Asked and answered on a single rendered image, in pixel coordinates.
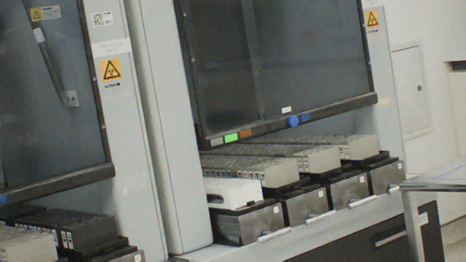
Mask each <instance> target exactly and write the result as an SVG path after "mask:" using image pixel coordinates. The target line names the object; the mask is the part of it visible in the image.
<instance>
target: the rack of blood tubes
mask: <svg viewBox="0 0 466 262"><path fill-rule="evenodd" d="M203 182H204V187H205V194H206V199H207V204H208V207H214V208H221V209H229V210H235V209H237V208H239V207H240V206H243V205H246V202H248V201H250V200H254V202H255V201H258V200H261V199H262V200H263V199H264V198H263V194H262V189H261V181H260V180H251V179H238V178H212V177H203Z"/></svg>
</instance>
